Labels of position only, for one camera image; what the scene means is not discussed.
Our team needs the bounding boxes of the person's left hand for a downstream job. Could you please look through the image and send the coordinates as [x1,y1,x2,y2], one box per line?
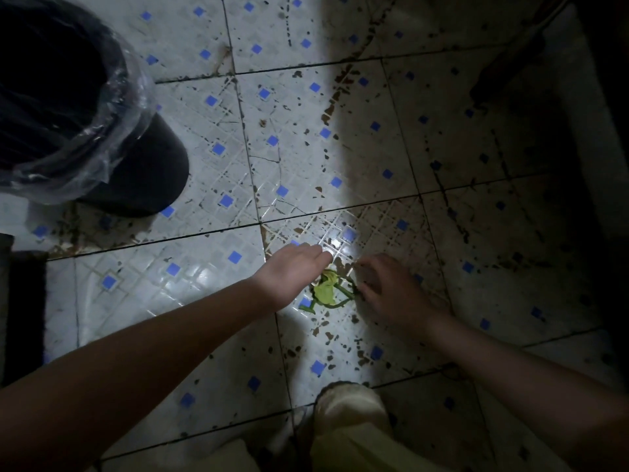
[251,243,334,311]

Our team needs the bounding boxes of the person's right hand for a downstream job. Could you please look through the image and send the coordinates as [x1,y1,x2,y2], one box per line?
[352,254,437,332]

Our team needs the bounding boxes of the person's right forearm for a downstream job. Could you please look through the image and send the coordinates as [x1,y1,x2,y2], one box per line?
[424,309,629,472]

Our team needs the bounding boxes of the person's left forearm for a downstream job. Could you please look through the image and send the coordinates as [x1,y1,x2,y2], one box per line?
[0,279,274,472]

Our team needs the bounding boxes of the green vegetable scraps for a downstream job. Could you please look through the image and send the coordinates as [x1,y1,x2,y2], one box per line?
[299,269,358,315]

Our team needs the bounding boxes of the person's beige trouser leg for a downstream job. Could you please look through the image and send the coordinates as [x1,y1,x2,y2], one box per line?
[101,382,455,472]

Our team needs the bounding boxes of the black trash bin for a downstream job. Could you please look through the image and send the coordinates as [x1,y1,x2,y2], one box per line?
[0,0,190,218]

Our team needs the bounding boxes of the clear plastic bin liner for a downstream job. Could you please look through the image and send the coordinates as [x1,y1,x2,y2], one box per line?
[0,0,157,206]

